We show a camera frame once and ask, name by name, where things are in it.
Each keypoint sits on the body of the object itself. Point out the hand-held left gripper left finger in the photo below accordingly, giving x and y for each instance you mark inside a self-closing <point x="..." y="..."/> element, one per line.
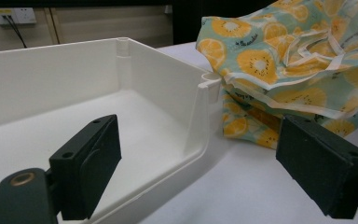
<point x="84" y="168"/>

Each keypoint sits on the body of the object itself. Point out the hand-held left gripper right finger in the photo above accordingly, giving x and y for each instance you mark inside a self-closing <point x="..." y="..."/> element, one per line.
<point x="320" y="165"/>

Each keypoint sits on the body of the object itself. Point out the white plastic storage bin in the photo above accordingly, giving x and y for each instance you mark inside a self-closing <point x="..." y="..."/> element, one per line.
<point x="74" y="71"/>

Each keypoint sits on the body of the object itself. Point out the citrus print fabric bag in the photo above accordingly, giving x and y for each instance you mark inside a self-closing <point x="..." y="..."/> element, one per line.
<point x="261" y="62"/>

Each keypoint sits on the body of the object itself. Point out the white wall socket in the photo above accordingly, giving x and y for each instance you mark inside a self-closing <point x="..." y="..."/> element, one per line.
<point x="23" y="15"/>

